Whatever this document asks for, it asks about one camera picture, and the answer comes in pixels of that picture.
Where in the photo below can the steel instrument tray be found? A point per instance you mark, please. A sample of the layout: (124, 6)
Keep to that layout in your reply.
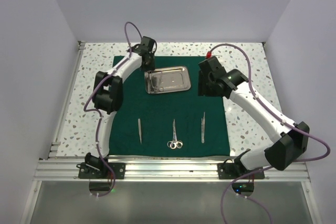
(175, 79)

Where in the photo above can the steel scissors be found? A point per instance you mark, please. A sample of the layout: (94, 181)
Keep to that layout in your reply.
(156, 81)
(175, 144)

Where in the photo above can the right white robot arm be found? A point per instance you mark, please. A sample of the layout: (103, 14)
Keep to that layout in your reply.
(289, 139)

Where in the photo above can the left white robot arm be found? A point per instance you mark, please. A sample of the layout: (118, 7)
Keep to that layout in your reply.
(108, 97)

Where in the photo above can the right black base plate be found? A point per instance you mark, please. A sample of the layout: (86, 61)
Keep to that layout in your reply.
(233, 171)

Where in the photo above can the steel scalpel handle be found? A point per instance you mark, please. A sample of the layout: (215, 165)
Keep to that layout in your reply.
(203, 139)
(202, 128)

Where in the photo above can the aluminium left side rail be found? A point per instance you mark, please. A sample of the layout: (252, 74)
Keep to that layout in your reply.
(57, 130)

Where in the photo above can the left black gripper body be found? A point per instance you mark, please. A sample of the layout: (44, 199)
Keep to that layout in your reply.
(150, 65)

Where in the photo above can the aluminium front rail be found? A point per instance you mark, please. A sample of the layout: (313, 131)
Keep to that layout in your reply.
(146, 169)

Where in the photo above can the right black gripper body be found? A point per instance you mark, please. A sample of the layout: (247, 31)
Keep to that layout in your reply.
(205, 86)

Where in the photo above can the aluminium rail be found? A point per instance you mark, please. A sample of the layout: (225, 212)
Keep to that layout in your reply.
(57, 130)
(146, 169)

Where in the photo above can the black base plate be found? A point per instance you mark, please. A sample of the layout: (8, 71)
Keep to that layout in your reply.
(87, 172)
(233, 171)

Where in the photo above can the steel tweezers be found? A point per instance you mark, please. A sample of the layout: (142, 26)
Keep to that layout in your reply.
(140, 130)

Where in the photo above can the steel forceps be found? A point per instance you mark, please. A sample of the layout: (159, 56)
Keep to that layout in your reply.
(173, 132)

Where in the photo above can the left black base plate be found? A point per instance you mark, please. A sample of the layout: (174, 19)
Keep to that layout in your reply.
(87, 172)

